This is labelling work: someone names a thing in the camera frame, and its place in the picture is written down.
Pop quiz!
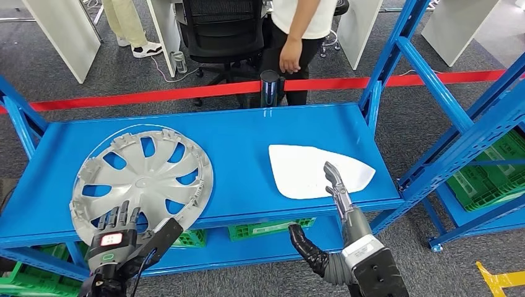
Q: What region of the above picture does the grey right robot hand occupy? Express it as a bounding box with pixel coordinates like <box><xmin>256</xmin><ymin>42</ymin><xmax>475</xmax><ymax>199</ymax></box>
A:
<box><xmin>288</xmin><ymin>161</ymin><xmax>374</xmax><ymax>277</ymax></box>

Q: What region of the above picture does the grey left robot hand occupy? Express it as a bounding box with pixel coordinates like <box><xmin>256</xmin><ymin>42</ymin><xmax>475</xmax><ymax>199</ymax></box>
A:
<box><xmin>86</xmin><ymin>200</ymin><xmax>142</xmax><ymax>272</ymax></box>

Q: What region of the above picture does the silver plastic wheel hubcap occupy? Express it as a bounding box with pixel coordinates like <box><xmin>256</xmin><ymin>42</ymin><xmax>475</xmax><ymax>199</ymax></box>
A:
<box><xmin>69</xmin><ymin>124</ymin><xmax>215</xmax><ymax>244</ymax></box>

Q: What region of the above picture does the white flat panel part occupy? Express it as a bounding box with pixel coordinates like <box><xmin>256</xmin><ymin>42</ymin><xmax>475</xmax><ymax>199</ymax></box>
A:
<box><xmin>268</xmin><ymin>144</ymin><xmax>377</xmax><ymax>200</ymax></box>

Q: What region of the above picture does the blue metal shelf rack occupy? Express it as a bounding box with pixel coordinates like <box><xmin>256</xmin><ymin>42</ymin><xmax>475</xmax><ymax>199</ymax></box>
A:
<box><xmin>0</xmin><ymin>0</ymin><xmax>525</xmax><ymax>288</ymax></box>
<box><xmin>422</xmin><ymin>123</ymin><xmax>525</xmax><ymax>253</ymax></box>

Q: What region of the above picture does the green plastic crate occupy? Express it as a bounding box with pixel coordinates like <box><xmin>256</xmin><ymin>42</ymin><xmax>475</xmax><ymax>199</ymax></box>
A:
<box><xmin>172</xmin><ymin>228</ymin><xmax>208</xmax><ymax>249</ymax></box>
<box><xmin>446</xmin><ymin>130</ymin><xmax>525</xmax><ymax>214</ymax></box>
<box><xmin>228</xmin><ymin>217</ymin><xmax>316</xmax><ymax>243</ymax></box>
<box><xmin>0</xmin><ymin>241</ymin><xmax>89</xmax><ymax>297</ymax></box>

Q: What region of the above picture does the yellow floor tape square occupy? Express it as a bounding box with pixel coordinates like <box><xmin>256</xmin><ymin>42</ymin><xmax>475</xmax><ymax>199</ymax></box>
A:
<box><xmin>475</xmin><ymin>261</ymin><xmax>525</xmax><ymax>297</ymax></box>

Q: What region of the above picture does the red barrier belt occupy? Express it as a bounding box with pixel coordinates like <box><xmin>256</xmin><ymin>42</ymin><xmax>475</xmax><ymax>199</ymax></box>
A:
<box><xmin>0</xmin><ymin>69</ymin><xmax>507</xmax><ymax>114</ymax></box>

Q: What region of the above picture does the clear plastic bottle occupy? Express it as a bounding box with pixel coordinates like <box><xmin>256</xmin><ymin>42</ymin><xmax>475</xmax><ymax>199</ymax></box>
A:
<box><xmin>171</xmin><ymin>50</ymin><xmax>189</xmax><ymax>75</ymax></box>

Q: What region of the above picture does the person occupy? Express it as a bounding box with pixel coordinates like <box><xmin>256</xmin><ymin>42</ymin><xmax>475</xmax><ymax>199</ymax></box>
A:
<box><xmin>102</xmin><ymin>0</ymin><xmax>164</xmax><ymax>59</ymax></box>
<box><xmin>258</xmin><ymin>0</ymin><xmax>338</xmax><ymax>106</ymax></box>

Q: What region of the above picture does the black round stool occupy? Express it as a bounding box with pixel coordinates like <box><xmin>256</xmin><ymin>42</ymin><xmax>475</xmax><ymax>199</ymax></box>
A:
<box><xmin>319</xmin><ymin>0</ymin><xmax>350</xmax><ymax>58</ymax></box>

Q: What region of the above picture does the black mesh office chair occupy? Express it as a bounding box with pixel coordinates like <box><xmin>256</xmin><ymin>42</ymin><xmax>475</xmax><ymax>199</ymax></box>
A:
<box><xmin>180</xmin><ymin>0</ymin><xmax>267</xmax><ymax>108</ymax></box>

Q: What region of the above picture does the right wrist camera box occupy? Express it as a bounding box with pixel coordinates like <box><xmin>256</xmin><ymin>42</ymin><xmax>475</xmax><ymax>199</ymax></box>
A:
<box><xmin>341</xmin><ymin>234</ymin><xmax>411</xmax><ymax>297</ymax></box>

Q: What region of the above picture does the black stanchion post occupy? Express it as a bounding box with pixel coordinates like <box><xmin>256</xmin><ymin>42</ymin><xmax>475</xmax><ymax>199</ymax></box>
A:
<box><xmin>260</xmin><ymin>69</ymin><xmax>287</xmax><ymax>108</ymax></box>

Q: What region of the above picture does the white floor cable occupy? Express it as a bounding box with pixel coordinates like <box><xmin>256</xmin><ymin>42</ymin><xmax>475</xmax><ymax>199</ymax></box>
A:
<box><xmin>150</xmin><ymin>55</ymin><xmax>202</xmax><ymax>84</ymax></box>

